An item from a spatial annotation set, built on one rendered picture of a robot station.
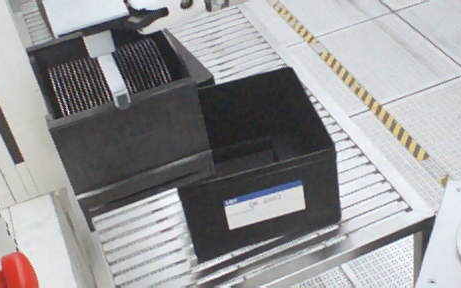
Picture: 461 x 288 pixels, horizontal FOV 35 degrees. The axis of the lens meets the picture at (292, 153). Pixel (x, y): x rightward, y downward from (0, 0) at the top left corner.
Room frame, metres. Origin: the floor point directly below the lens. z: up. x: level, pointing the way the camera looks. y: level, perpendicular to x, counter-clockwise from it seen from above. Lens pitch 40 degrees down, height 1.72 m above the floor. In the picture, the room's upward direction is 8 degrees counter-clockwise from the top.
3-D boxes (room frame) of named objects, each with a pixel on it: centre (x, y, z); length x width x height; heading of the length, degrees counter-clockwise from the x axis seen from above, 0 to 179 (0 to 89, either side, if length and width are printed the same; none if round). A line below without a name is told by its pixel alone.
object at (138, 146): (0.91, 0.25, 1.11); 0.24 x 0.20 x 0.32; 18
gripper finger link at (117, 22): (0.89, 0.23, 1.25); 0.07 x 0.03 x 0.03; 108
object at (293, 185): (1.05, 0.09, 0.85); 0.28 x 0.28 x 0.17; 11
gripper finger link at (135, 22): (0.90, 0.17, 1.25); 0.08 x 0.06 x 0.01; 166
